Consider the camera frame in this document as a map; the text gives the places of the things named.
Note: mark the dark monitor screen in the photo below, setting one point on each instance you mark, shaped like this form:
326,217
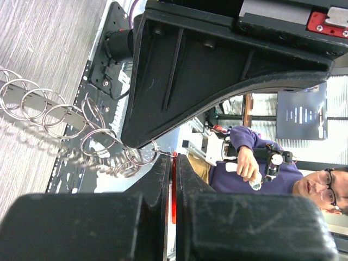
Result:
302,115

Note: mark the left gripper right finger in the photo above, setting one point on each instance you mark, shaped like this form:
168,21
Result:
221,226

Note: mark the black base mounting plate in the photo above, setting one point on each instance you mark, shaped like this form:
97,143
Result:
106,79

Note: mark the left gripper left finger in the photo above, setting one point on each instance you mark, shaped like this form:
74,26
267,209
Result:
129,225

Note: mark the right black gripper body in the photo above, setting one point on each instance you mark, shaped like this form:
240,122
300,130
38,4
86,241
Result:
245,28

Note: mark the red tag key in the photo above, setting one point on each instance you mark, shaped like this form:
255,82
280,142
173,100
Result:
174,208

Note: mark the person in purple sweater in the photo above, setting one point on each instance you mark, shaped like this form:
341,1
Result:
327,188

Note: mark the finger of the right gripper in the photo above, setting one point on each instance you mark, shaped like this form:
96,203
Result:
183,66

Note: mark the large metal keyring strip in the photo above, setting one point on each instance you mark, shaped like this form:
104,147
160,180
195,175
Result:
78,133

